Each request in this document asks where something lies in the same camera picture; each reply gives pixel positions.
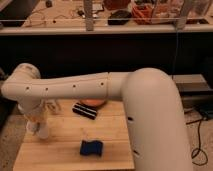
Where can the black striped box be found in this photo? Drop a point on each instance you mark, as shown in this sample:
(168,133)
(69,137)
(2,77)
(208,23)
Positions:
(84,110)

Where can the black object on bench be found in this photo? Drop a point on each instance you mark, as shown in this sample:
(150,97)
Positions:
(119,17)

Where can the grey metal post right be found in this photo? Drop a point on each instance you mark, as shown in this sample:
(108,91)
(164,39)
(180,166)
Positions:
(182,19)

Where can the grey metal post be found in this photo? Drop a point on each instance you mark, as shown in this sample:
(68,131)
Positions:
(182,19)
(88,15)

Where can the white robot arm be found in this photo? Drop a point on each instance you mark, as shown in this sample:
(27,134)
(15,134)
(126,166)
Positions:
(152,103)

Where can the blue cloth roll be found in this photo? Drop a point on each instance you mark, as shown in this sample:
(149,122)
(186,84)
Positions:
(94,147)

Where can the orange red basket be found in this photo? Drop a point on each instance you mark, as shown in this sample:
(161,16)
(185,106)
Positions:
(142,14)

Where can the wooden board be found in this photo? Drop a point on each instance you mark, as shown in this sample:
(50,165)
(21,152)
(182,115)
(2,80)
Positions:
(61,151)

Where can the orange bowl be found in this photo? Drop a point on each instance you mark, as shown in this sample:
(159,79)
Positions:
(93,102)

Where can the clear glass jar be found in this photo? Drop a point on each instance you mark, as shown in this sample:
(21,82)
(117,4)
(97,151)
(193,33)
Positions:
(53,106)

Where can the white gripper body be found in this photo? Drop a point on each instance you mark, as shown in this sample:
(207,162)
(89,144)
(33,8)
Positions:
(35,117)

